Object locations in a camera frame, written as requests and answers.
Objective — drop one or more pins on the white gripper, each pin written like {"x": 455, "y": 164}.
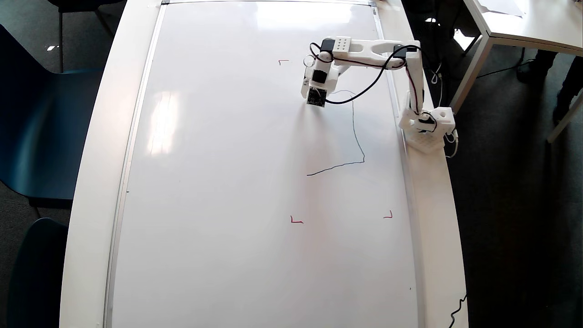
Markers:
{"x": 304, "y": 89}

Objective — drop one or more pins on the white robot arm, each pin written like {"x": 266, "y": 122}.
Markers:
{"x": 364, "y": 45}

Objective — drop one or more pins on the large white whiteboard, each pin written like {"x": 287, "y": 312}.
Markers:
{"x": 227, "y": 205}

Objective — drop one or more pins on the black shoe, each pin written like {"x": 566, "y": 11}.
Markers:
{"x": 537, "y": 66}

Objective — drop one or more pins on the blue chair with metal legs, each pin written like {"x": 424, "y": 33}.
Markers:
{"x": 61, "y": 41}

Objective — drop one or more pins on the white side table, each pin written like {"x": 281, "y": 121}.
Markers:
{"x": 546, "y": 23}

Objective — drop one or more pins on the dark trouser leg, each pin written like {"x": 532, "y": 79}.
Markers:
{"x": 569, "y": 91}

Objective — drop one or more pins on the large blue chair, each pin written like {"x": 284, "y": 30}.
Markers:
{"x": 41, "y": 136}

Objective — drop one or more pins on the dark blue chair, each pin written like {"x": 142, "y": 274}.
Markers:
{"x": 38, "y": 273}

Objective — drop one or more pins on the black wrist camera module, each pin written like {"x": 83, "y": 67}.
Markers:
{"x": 316, "y": 96}

